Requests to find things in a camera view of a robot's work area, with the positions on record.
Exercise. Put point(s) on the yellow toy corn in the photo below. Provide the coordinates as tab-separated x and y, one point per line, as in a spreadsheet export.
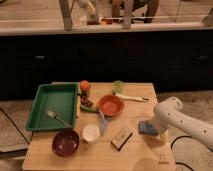
78	111

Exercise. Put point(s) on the green plastic tray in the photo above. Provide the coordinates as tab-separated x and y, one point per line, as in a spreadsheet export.
58	98

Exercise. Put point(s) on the green brush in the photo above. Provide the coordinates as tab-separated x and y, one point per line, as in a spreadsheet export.
117	86

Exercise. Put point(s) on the white paper cup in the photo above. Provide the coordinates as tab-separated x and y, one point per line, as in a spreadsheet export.
91	133

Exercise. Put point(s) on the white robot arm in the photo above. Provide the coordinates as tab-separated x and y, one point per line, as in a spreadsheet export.
168	112

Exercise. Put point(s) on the orange bowl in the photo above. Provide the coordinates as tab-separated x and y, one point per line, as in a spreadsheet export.
111	105

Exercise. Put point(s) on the dark red bowl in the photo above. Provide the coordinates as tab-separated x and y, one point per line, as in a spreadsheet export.
65	143

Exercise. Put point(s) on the silver fork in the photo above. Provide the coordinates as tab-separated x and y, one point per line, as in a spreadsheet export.
53	115

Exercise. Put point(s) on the blue sponge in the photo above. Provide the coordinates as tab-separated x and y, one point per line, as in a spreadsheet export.
146	128

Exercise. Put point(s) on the green toy vegetable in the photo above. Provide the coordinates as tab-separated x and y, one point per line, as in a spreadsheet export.
88	109

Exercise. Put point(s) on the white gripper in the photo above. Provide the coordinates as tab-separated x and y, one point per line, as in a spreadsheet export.
164	137

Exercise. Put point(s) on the dark toy grapes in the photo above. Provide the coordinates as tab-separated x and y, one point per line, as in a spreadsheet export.
85	101

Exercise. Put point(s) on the blue plastic spoon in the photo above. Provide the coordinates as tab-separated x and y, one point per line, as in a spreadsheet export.
103	123

